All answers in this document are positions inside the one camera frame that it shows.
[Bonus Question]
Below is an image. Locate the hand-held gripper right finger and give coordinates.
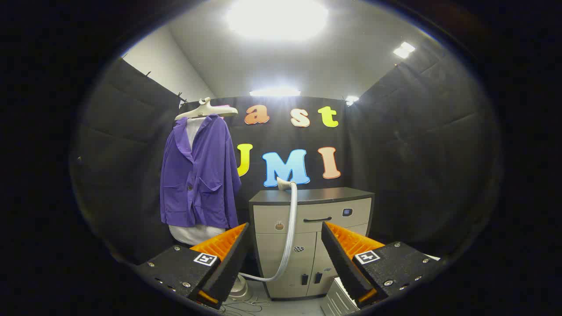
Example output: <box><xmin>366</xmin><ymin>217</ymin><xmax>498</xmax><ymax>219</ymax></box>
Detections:
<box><xmin>321</xmin><ymin>221</ymin><xmax>442</xmax><ymax>309</ymax></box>

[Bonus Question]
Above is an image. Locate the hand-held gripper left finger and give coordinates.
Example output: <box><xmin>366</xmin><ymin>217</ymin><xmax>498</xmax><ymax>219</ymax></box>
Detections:
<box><xmin>135</xmin><ymin>223</ymin><xmax>251</xmax><ymax>310</ymax></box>

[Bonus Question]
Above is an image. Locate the grey garment steamer base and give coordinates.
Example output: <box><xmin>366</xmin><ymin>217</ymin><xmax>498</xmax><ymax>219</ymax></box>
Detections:
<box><xmin>227</xmin><ymin>276</ymin><xmax>250</xmax><ymax>302</ymax></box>

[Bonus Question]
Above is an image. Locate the white garment steamer head with hose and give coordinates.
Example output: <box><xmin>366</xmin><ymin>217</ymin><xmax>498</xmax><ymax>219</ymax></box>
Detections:
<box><xmin>238</xmin><ymin>176</ymin><xmax>298</xmax><ymax>282</ymax></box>

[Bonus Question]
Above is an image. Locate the purple corduroy jacket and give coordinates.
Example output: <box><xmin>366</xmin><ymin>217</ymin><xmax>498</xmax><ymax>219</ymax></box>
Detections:
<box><xmin>159</xmin><ymin>115</ymin><xmax>242</xmax><ymax>230</ymax></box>

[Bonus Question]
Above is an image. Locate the white clothes hanger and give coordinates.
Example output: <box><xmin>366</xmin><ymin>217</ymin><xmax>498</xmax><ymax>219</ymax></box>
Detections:
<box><xmin>175</xmin><ymin>97</ymin><xmax>238</xmax><ymax>121</ymax></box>

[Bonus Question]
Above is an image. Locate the grey cabinet with dark top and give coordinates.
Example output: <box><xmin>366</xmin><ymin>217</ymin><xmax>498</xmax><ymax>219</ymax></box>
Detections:
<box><xmin>249</xmin><ymin>187</ymin><xmax>375</xmax><ymax>300</ymax></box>

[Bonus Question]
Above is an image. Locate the long ceiling light strip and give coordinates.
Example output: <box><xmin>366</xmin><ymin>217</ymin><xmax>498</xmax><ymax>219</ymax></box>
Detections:
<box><xmin>249</xmin><ymin>88</ymin><xmax>302</xmax><ymax>97</ymax></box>

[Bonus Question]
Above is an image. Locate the large bright ceiling light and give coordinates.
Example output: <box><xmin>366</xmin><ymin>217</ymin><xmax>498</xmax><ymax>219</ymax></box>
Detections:
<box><xmin>226</xmin><ymin>0</ymin><xmax>329</xmax><ymax>42</ymax></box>

